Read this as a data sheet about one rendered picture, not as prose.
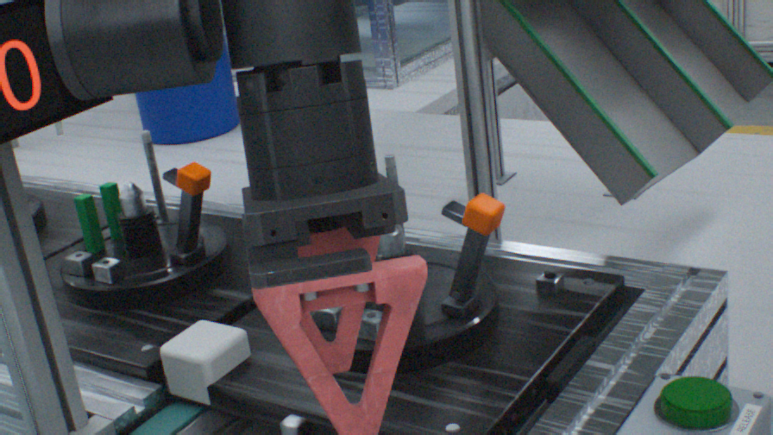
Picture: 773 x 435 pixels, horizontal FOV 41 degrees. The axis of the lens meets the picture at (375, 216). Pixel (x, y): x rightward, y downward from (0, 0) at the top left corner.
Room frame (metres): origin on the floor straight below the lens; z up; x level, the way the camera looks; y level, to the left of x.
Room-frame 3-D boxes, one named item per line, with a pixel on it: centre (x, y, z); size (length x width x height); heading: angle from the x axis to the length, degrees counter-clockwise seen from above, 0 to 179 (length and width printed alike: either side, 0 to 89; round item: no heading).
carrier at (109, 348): (0.80, 0.20, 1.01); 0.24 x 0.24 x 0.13; 53
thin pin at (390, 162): (0.71, -0.02, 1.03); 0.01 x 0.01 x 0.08
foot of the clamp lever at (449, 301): (0.61, -0.05, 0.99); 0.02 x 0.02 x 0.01; 53
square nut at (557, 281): (0.66, -0.12, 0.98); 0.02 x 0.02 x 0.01; 53
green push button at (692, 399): (0.50, -0.17, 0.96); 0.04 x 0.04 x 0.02
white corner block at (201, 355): (0.63, 0.13, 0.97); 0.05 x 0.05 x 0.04; 53
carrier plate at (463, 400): (0.64, -0.01, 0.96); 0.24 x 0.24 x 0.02; 53
